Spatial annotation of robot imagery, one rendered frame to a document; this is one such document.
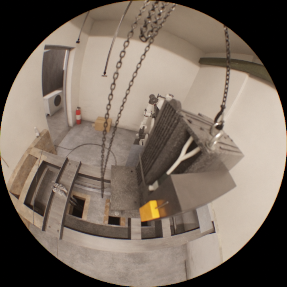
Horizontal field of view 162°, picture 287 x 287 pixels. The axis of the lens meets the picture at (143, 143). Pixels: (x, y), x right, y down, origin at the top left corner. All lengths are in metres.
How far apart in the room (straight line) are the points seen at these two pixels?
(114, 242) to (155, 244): 0.39
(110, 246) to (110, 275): 0.94
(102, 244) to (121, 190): 0.59
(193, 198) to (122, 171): 0.76
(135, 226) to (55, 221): 0.80
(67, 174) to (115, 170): 0.60
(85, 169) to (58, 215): 0.62
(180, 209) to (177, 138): 0.28
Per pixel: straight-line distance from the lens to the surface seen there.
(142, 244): 1.14
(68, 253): 1.93
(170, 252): 2.07
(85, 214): 1.78
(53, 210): 1.21
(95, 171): 1.25
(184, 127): 0.42
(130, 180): 0.95
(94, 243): 1.10
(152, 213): 0.43
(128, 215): 1.09
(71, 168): 1.31
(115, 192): 0.89
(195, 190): 0.38
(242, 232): 1.61
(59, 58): 7.39
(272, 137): 1.46
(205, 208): 1.67
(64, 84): 2.67
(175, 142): 0.46
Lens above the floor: 1.73
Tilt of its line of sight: 39 degrees down
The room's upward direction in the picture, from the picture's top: 23 degrees clockwise
